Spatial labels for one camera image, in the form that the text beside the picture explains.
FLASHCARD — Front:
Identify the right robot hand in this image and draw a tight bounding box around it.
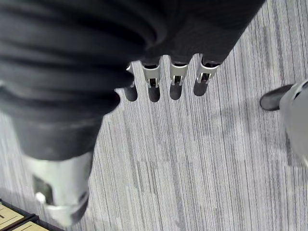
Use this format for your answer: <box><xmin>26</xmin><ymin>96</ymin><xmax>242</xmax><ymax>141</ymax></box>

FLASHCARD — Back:
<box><xmin>0</xmin><ymin>0</ymin><xmax>266</xmax><ymax>227</ymax></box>

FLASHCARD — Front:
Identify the tan board with black edge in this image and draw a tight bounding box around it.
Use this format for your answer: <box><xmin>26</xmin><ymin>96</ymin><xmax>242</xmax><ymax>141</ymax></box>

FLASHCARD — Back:
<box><xmin>13</xmin><ymin>218</ymin><xmax>65</xmax><ymax>231</ymax></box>
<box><xmin>0</xmin><ymin>199</ymin><xmax>37</xmax><ymax>229</ymax></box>

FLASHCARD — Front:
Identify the dark right robot foot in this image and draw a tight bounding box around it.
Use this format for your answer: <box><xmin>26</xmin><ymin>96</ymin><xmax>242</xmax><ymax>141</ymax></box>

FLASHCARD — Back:
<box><xmin>259</xmin><ymin>84</ymin><xmax>294</xmax><ymax>112</ymax></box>

